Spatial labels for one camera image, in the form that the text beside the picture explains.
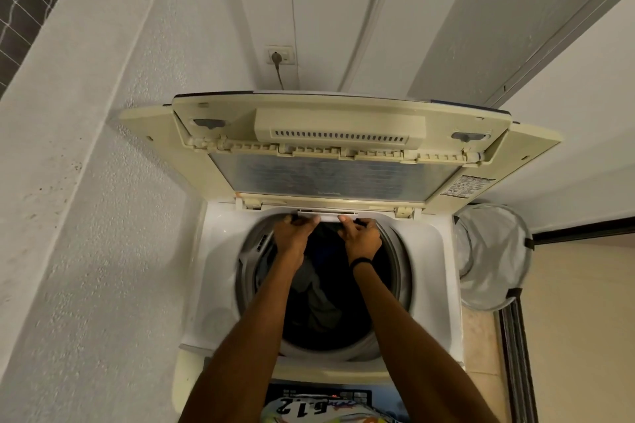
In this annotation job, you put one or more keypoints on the black clothes item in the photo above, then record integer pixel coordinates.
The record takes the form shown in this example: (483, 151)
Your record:
(327, 328)

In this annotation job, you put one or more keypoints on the dark blue clothes item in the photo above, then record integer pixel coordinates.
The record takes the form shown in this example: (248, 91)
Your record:
(322, 249)

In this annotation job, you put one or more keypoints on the black wristband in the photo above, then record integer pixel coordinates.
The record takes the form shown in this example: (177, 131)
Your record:
(362, 263)

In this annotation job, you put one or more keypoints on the person's right hand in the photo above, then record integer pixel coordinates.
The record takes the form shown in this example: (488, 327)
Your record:
(362, 241)

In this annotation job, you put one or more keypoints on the person's left hand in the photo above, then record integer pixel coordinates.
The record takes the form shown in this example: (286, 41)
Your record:
(292, 239)

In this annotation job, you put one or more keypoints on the white wall socket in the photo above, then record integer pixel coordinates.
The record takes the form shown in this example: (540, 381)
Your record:
(280, 56)

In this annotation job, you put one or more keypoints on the white window safety net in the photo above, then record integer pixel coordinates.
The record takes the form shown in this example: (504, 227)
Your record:
(30, 1)

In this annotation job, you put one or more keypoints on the person's right forearm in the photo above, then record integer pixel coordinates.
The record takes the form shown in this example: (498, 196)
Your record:
(416, 343)

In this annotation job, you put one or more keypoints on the white and blue washing machine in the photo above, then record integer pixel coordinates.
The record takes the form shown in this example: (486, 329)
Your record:
(337, 140)

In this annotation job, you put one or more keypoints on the black sliding door frame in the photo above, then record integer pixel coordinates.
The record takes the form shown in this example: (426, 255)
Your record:
(585, 232)

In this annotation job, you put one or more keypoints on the colourful printed shirt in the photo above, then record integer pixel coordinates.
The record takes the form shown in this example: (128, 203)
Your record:
(322, 410)

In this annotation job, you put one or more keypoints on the white mesh laundry basket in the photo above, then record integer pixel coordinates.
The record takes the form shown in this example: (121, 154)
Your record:
(491, 259)

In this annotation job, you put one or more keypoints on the person's left forearm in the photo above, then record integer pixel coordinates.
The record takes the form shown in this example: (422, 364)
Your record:
(248, 338)

